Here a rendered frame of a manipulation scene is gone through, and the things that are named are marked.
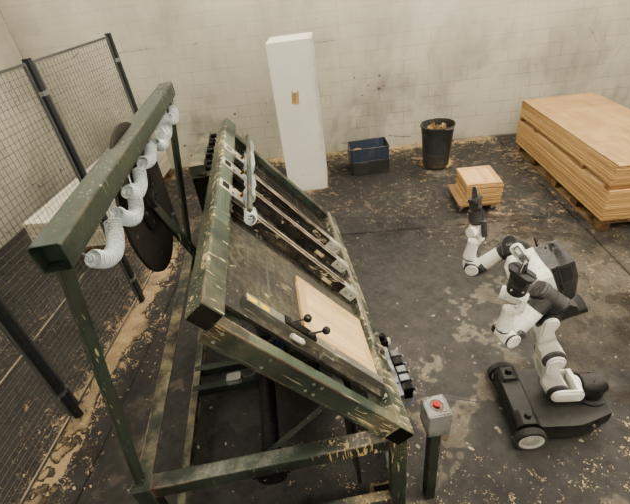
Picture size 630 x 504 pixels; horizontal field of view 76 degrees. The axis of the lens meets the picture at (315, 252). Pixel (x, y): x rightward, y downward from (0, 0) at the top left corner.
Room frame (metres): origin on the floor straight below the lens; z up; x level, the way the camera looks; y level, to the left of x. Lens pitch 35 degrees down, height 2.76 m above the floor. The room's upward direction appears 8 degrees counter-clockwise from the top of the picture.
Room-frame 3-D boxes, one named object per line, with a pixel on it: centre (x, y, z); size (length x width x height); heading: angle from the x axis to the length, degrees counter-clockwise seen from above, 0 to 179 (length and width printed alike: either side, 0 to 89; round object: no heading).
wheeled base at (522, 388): (1.61, -1.48, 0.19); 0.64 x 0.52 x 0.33; 84
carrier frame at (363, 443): (2.16, 0.42, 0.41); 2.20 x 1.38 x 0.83; 4
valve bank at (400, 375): (1.61, -0.39, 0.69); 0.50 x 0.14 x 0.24; 4
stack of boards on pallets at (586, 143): (4.75, -3.77, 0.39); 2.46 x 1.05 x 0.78; 174
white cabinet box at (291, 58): (5.93, -0.07, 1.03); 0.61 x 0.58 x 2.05; 174
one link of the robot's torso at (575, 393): (1.61, -1.52, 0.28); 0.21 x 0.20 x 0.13; 84
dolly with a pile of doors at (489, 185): (4.61, -2.14, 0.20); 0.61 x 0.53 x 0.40; 174
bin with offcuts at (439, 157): (5.91, -2.08, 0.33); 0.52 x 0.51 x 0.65; 174
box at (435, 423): (1.17, -0.49, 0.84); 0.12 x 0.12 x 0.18; 4
